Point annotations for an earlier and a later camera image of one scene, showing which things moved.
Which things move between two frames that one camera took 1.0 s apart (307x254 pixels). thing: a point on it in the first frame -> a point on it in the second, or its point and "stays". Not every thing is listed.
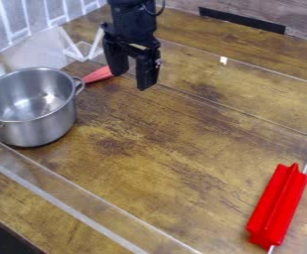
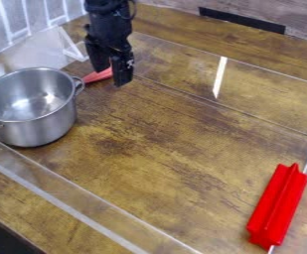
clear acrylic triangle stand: x=84 y=51 stays
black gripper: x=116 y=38 -> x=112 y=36
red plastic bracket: x=276 y=207 stays
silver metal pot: x=30 y=101 stays
